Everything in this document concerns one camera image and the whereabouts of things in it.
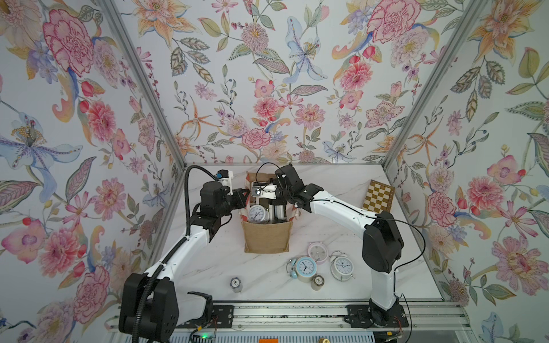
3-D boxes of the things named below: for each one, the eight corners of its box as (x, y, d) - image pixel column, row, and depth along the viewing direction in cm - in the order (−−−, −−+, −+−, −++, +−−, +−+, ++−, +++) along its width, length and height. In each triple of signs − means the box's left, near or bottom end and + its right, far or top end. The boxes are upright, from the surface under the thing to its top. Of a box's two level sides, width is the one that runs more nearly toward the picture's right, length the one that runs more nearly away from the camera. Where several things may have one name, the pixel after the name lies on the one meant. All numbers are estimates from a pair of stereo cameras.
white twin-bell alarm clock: (332, 281, 83) (334, 278, 80) (327, 254, 90) (329, 250, 87) (353, 281, 83) (356, 278, 80) (347, 254, 90) (350, 250, 87)
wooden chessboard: (361, 210, 105) (363, 206, 102) (369, 184, 116) (371, 179, 113) (386, 220, 102) (389, 216, 99) (392, 192, 113) (395, 187, 110)
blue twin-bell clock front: (286, 282, 83) (287, 279, 79) (285, 259, 89) (286, 255, 85) (316, 282, 83) (318, 279, 79) (313, 259, 89) (315, 255, 85)
